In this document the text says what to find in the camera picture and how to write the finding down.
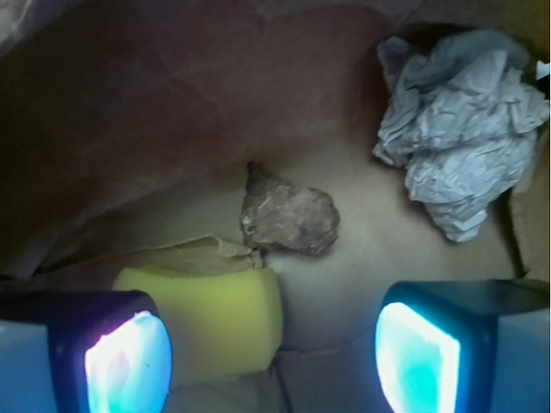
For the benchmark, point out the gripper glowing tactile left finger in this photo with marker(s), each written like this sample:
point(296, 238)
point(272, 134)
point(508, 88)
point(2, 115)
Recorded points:
point(83, 352)

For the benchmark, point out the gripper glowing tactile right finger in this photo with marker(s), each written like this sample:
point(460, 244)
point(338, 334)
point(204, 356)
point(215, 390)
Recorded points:
point(465, 346)

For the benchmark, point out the brown rock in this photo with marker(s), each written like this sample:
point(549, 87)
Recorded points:
point(278, 214)

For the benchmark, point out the yellow sponge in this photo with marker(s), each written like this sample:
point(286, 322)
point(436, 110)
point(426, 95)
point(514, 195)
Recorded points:
point(221, 326)

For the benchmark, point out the brown paper bag tray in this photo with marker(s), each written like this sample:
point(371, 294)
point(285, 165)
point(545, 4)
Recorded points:
point(127, 125)

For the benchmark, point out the crumpled white paper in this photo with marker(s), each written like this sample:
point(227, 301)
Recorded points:
point(461, 121)

